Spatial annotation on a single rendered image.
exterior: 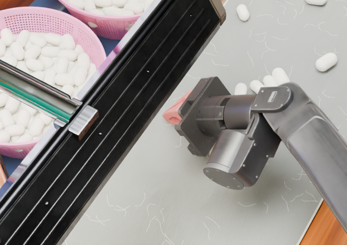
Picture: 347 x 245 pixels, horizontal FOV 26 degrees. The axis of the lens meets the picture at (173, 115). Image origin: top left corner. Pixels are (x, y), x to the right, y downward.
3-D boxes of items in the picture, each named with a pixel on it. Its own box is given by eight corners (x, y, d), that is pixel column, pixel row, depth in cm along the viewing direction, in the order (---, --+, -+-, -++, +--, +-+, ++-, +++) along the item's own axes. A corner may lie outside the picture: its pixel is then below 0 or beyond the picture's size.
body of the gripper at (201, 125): (170, 126, 103) (206, 126, 98) (207, 75, 108) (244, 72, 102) (195, 158, 106) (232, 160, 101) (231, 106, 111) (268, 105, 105)
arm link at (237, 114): (290, 109, 100) (266, 84, 97) (271, 153, 97) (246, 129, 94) (253, 110, 105) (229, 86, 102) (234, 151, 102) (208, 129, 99)
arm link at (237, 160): (330, 124, 96) (294, 85, 91) (298, 202, 92) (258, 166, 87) (261, 124, 105) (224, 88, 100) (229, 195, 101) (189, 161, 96)
